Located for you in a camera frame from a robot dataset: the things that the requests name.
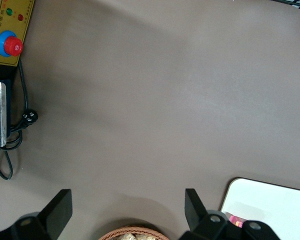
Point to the clear bag brown snacks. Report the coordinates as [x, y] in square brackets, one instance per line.
[126, 237]
[145, 237]

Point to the beige plastic serving tray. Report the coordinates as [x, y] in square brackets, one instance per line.
[270, 212]

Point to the pink snack pack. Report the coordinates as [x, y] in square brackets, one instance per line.
[236, 220]

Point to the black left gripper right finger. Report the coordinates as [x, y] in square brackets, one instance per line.
[197, 215]

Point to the yellow and black control box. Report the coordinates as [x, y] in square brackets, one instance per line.
[5, 20]

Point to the round brown wicker basket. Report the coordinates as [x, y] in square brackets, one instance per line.
[120, 231]

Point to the silver metal plate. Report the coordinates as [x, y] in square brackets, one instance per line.
[0, 115]

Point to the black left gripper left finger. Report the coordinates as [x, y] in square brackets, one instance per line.
[52, 215]

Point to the red emergency stop button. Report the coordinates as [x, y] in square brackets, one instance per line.
[12, 46]

